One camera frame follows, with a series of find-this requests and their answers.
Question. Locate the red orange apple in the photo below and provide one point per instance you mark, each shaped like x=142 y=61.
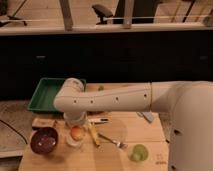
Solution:
x=77 y=133

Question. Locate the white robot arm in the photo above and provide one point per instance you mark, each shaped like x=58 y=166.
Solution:
x=190 y=104

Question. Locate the white paper cup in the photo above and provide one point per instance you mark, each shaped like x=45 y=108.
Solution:
x=73 y=142

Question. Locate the green plastic cup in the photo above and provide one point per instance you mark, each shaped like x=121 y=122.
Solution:
x=139 y=153

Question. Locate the green chili pepper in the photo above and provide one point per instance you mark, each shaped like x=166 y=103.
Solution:
x=100 y=88

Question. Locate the yellow banana piece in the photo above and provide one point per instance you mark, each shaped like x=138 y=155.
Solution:
x=94 y=134

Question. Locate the metal fork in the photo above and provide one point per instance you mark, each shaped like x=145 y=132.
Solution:
x=119 y=144

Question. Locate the green plastic tray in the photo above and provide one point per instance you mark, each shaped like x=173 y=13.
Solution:
x=44 y=94

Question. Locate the small wooden block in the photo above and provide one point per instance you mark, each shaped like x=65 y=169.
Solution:
x=42 y=122

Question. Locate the dark red bowl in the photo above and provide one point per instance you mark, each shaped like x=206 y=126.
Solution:
x=44 y=140

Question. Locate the white handled knife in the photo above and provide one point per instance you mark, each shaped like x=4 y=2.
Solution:
x=98 y=120

